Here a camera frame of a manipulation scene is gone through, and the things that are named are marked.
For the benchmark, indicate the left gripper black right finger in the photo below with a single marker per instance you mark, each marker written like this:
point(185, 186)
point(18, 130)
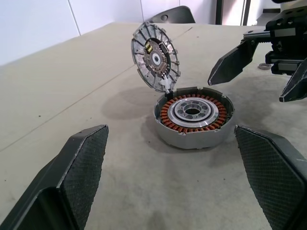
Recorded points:
point(271, 172)

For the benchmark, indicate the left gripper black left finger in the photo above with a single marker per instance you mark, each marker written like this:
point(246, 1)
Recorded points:
point(72, 172)

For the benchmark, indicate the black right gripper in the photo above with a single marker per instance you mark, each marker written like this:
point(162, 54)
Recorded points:
point(287, 31)

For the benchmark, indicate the grey motor base copper windings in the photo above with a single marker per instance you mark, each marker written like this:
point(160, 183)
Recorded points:
point(192, 141)

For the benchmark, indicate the round grey motor cover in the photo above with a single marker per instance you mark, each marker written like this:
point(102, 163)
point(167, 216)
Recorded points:
point(141, 60)

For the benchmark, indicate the dark door frame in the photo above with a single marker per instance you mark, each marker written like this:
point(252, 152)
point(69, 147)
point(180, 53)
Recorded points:
point(227, 12)

